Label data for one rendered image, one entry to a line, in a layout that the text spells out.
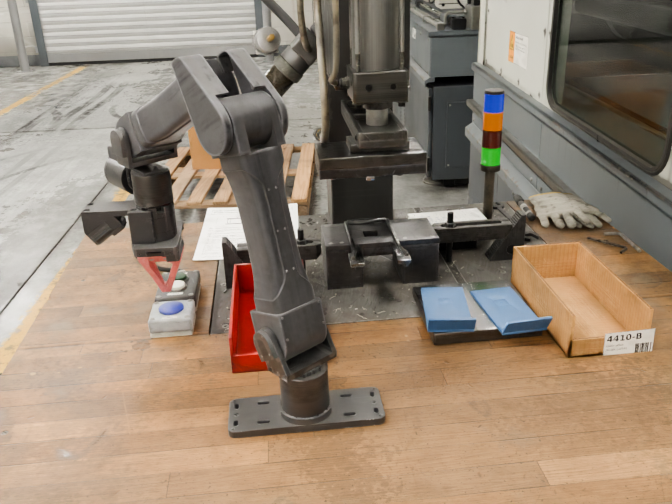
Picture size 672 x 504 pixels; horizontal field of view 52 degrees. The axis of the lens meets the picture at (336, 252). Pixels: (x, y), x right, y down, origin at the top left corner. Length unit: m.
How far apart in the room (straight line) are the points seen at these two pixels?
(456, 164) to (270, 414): 3.61
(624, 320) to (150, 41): 9.77
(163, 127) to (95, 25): 9.80
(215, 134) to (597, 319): 0.68
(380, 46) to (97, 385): 0.66
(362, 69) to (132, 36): 9.56
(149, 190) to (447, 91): 3.39
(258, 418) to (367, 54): 0.58
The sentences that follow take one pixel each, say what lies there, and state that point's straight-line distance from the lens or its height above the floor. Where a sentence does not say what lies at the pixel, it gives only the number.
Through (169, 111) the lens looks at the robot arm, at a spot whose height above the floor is 1.27.
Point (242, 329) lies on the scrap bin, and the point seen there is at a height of 0.90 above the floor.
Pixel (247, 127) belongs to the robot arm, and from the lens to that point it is 0.80.
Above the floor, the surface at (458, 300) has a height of 0.92.
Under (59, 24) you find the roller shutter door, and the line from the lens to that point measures 10.89.
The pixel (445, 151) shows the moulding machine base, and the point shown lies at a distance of 4.40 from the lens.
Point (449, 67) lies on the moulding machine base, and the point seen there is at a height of 0.77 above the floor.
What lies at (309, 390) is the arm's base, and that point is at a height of 0.96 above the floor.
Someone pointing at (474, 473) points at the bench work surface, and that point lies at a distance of 0.85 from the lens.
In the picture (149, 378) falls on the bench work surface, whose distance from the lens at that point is 1.05.
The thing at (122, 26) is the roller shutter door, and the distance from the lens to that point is 10.65.
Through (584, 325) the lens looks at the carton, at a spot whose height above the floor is 0.91.
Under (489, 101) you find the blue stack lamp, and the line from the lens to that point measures 1.37.
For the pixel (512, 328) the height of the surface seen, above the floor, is 0.93.
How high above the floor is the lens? 1.46
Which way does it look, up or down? 24 degrees down
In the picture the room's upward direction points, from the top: 2 degrees counter-clockwise
